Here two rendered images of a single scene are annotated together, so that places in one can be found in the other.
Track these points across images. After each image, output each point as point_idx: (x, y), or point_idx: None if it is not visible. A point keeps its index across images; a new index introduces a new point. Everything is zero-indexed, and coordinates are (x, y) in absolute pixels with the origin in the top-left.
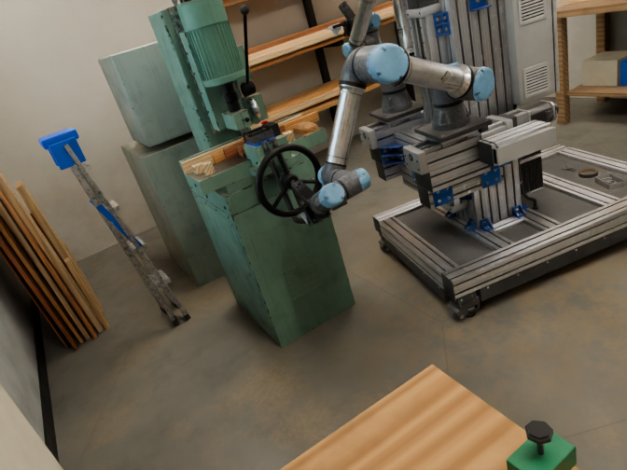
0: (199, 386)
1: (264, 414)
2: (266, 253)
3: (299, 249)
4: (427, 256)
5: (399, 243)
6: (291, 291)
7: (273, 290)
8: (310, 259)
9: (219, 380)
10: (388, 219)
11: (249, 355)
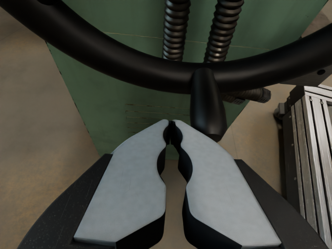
0: (3, 134)
1: (6, 241)
2: (100, 74)
3: (168, 97)
4: (329, 226)
5: (305, 151)
6: (130, 130)
7: (102, 119)
8: (178, 115)
9: (22, 143)
10: (317, 102)
11: (69, 137)
